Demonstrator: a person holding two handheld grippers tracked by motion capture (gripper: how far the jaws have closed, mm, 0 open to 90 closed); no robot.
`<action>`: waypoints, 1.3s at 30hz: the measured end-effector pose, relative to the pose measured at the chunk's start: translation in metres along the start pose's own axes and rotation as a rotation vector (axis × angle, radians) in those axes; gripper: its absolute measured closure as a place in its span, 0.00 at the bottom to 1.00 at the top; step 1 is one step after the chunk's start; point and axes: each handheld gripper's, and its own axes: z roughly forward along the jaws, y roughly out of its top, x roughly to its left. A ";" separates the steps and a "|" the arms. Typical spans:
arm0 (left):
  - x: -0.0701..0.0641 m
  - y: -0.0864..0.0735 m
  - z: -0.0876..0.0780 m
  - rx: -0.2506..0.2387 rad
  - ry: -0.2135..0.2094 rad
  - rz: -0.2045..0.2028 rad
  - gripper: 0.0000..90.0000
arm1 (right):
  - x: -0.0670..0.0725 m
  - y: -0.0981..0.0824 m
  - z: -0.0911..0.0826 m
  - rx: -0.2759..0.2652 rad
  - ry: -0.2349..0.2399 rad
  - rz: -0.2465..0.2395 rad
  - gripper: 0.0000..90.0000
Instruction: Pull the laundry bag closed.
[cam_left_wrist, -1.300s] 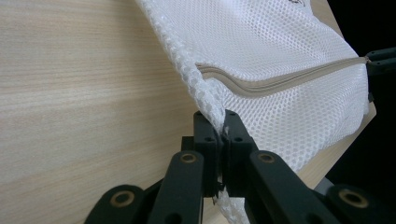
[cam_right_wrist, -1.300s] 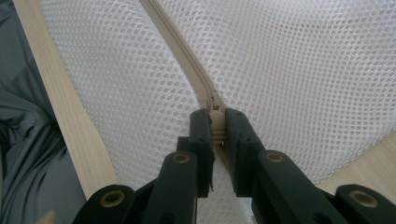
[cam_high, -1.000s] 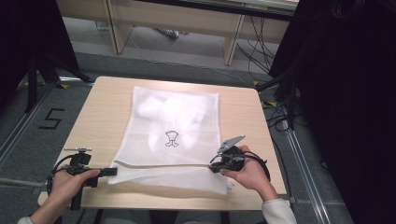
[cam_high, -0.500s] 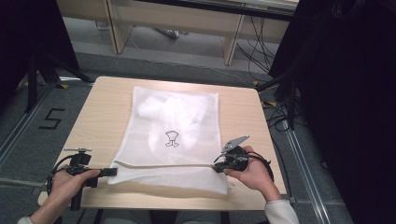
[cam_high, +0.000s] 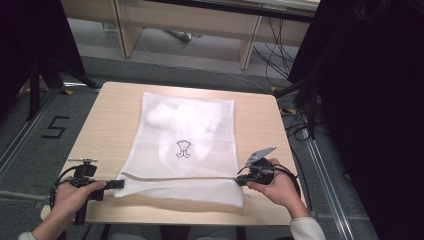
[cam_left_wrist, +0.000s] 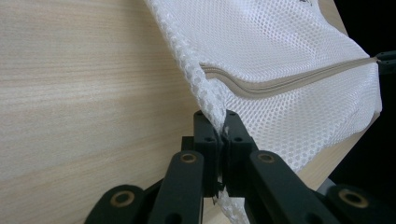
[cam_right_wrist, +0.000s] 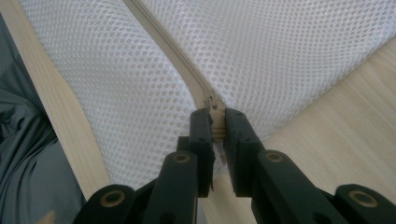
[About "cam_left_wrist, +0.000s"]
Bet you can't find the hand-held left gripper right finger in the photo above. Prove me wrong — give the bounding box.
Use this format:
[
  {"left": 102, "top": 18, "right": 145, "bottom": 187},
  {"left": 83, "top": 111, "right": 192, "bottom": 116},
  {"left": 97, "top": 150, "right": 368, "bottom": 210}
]
[{"left": 221, "top": 108, "right": 260, "bottom": 199}]

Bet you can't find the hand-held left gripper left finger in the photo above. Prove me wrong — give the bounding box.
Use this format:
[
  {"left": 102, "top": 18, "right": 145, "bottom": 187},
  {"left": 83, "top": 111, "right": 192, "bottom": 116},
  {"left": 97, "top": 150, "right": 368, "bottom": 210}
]
[{"left": 181, "top": 110, "right": 223, "bottom": 199}]

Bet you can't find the white mesh laundry bag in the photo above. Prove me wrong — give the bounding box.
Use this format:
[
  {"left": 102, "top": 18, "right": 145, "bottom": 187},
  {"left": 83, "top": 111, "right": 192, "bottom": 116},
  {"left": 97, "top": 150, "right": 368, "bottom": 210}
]
[{"left": 143, "top": 0, "right": 383, "bottom": 224}]

